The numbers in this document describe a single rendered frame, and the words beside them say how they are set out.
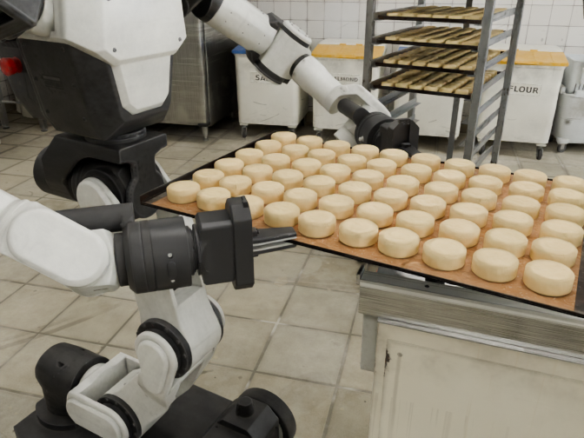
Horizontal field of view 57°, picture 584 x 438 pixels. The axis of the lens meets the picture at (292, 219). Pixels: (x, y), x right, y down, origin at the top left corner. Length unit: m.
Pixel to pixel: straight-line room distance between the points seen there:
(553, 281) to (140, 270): 0.45
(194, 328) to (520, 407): 0.65
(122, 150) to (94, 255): 0.44
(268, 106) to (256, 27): 3.25
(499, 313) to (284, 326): 1.50
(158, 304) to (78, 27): 0.56
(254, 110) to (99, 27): 3.65
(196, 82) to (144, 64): 3.36
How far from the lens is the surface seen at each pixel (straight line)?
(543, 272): 0.64
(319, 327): 2.21
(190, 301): 1.17
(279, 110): 4.49
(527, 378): 0.85
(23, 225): 0.65
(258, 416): 1.56
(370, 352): 0.92
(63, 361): 1.62
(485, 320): 0.81
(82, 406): 1.52
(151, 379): 1.23
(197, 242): 0.65
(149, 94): 1.04
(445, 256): 0.64
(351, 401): 1.91
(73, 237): 0.64
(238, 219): 0.65
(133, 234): 0.65
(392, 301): 0.81
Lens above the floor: 1.32
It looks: 25 degrees down
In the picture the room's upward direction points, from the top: straight up
